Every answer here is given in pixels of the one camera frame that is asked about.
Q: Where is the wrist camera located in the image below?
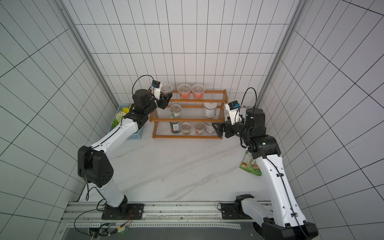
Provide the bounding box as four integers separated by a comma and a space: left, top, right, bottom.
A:
152, 80, 163, 100
226, 101, 242, 125

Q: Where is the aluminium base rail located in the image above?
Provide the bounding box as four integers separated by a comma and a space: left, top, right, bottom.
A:
59, 202, 253, 233

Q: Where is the seed jar dark label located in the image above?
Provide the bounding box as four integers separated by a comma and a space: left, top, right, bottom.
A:
161, 84, 173, 96

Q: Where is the wooden three-tier shelf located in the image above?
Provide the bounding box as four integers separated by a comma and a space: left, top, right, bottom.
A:
149, 90, 228, 139

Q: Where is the green snack packet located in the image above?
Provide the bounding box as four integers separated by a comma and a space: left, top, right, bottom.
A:
239, 151, 262, 177

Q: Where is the small jar pink label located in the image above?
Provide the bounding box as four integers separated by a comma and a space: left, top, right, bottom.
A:
195, 122, 206, 135

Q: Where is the seed jar red label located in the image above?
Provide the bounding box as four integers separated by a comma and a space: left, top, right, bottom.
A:
178, 84, 192, 99
192, 84, 206, 99

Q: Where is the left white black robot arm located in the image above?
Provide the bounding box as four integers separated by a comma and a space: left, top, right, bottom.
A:
78, 89, 173, 220

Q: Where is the white can bottom shelf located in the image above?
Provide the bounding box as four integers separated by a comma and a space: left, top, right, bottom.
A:
205, 122, 216, 134

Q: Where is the large white-lid can middle shelf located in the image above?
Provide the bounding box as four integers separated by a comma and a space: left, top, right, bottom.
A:
204, 103, 218, 119

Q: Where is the green napa cabbage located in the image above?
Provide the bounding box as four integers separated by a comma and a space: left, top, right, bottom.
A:
112, 111, 126, 129

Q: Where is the small jar yellow label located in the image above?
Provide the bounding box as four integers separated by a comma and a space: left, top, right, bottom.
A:
181, 123, 192, 135

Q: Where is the blue plastic basket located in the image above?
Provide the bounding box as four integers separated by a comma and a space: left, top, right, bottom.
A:
109, 104, 143, 140

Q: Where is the dark green bottle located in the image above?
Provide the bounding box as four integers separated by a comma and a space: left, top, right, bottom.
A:
170, 121, 181, 134

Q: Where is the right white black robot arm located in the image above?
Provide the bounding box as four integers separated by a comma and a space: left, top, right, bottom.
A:
212, 102, 319, 240

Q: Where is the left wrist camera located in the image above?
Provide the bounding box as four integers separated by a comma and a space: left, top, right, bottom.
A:
152, 80, 163, 100

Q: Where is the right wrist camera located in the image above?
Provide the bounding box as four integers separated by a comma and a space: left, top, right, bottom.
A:
226, 101, 242, 125

